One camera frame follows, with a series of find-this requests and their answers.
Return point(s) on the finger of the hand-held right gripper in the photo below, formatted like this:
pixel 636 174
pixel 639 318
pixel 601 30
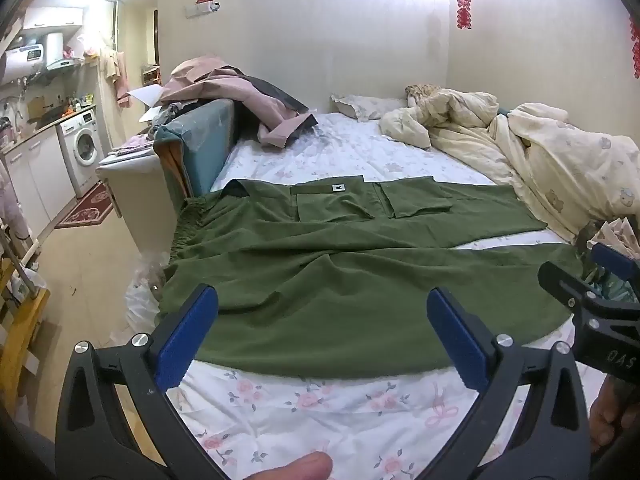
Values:
pixel 565 282
pixel 612 260

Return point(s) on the hanging pink towels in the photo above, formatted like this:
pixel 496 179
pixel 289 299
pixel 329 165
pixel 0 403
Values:
pixel 117 72

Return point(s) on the metal rail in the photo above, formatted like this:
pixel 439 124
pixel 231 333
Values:
pixel 22 270

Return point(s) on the white side table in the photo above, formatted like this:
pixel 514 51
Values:
pixel 130 195

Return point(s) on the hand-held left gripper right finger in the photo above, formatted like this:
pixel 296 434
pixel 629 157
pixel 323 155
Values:
pixel 457 340

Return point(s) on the yellow wooden chair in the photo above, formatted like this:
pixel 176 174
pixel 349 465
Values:
pixel 20 330

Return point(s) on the person's right hand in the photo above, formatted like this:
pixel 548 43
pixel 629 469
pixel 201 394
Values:
pixel 612 415

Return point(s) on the red firecracker decoration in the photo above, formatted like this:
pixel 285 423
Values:
pixel 635 45
pixel 463 2

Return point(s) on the floral pillow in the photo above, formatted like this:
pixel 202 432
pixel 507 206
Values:
pixel 365 106

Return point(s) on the white kitchen cabinet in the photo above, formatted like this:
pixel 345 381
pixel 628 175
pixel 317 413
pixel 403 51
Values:
pixel 35 180

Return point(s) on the person's left hand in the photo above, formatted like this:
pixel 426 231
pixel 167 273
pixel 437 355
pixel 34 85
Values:
pixel 290 467

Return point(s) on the white water heater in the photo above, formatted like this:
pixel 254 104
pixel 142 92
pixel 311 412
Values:
pixel 22 60

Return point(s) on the green pants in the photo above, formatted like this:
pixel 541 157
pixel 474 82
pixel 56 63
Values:
pixel 325 270

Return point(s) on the red rug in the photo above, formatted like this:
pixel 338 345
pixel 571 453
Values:
pixel 85 207

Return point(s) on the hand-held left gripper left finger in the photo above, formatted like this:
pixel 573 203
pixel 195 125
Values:
pixel 187 340

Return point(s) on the pink jacket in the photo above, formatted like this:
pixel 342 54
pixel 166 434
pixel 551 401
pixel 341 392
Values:
pixel 215 85

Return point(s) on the white paper sheet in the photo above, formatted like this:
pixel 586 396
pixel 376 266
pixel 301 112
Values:
pixel 147 100

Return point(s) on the white washing machine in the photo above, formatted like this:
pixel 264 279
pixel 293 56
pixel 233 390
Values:
pixel 82 145

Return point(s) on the floral bed sheet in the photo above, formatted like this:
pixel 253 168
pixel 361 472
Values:
pixel 325 420

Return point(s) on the clear plastic bag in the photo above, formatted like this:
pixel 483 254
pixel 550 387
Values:
pixel 145 300

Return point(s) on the beige patterned cloth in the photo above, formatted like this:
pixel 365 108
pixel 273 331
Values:
pixel 615 232

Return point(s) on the white wall box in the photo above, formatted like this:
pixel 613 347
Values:
pixel 202 6

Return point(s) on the cream quilt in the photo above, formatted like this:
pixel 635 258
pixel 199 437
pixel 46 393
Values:
pixel 550 160

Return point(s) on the brown patterned cloth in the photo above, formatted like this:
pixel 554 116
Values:
pixel 422 92

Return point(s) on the black garment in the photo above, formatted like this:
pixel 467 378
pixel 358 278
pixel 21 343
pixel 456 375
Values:
pixel 270 92

